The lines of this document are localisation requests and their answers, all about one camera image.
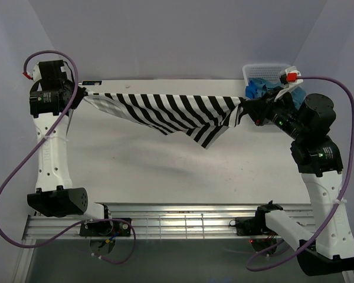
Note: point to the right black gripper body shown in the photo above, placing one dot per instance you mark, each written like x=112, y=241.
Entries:
x=269, y=108

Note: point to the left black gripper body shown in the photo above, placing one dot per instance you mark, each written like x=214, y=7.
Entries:
x=79, y=95

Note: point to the light blue tank top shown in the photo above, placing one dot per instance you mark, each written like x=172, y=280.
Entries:
x=298, y=94

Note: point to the black white striped tank top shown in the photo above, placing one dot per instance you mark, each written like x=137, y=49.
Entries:
x=202, y=118

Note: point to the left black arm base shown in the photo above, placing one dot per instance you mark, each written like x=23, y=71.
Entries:
x=107, y=228

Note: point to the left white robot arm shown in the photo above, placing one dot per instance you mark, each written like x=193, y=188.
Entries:
x=55, y=195

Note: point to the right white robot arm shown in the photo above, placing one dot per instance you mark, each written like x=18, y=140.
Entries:
x=330, y=249

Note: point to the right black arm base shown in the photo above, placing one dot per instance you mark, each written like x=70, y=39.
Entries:
x=249, y=227

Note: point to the royal blue tank top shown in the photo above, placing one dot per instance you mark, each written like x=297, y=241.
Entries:
x=256, y=88

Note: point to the white plastic basket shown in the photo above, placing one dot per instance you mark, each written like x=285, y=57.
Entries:
x=270, y=72

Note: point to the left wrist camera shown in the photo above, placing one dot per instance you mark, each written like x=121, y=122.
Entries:
x=47, y=70

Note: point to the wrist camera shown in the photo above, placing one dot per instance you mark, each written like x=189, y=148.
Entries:
x=291, y=79
x=47, y=70

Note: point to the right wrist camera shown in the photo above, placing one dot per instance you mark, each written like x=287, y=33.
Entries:
x=291, y=79

